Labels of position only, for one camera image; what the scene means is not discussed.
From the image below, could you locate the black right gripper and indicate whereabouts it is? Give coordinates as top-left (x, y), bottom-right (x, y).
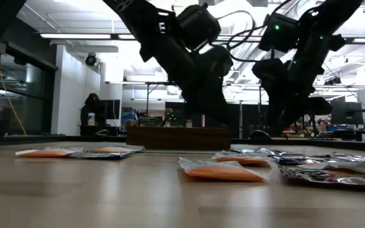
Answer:
top-left (251, 58), bottom-right (333, 137)

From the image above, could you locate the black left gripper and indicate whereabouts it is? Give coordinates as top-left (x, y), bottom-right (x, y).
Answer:
top-left (169, 46), bottom-right (234, 127)

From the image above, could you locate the wooden three-compartment tray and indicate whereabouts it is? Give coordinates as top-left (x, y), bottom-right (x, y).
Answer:
top-left (126, 126), bottom-right (232, 151)

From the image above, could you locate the dark purple tea packet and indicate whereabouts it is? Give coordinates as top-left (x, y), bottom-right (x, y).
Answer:
top-left (233, 147), bottom-right (300, 156)
top-left (67, 151), bottom-right (136, 160)
top-left (272, 154), bottom-right (332, 166)

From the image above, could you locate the person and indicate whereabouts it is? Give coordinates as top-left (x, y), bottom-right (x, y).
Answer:
top-left (79, 92), bottom-right (106, 128)
top-left (164, 108), bottom-right (176, 127)

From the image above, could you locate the black computer monitor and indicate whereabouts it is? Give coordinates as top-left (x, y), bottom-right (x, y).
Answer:
top-left (98, 99), bottom-right (121, 120)
top-left (330, 100), bottom-right (364, 125)

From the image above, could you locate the round black ceiling speaker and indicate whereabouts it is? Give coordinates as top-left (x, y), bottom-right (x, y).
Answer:
top-left (84, 53), bottom-right (98, 67)

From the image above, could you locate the black partition wall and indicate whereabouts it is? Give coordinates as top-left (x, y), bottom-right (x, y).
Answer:
top-left (226, 101), bottom-right (266, 139)

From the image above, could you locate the black metal table frame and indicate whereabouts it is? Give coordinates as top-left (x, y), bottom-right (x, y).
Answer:
top-left (0, 134), bottom-right (365, 153)

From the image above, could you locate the yellow hanging cable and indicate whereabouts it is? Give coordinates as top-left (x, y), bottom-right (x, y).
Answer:
top-left (0, 47), bottom-right (28, 136)

